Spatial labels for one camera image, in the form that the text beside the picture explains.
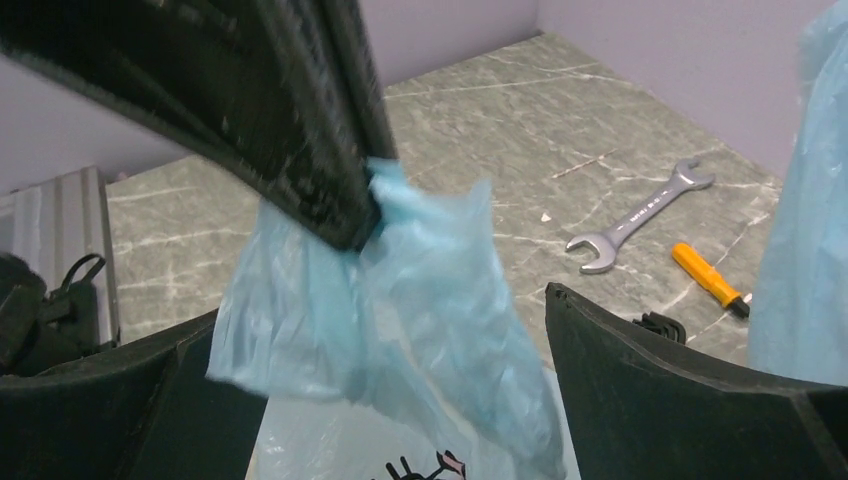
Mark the silver wrench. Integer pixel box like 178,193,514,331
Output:
565,158,716,275

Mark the orange handled screwdriver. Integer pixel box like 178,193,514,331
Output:
671,243,750,319

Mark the light blue plastic bag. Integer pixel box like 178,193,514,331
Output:
205,0,848,480

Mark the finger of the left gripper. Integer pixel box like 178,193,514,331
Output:
1,1,371,251
321,0,397,159

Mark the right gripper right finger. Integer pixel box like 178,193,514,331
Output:
546,283,847,479

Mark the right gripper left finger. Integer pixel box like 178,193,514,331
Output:
1,312,266,479

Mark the orange black small brush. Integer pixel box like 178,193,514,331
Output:
632,311,687,345

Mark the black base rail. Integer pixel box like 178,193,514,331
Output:
1,252,117,377

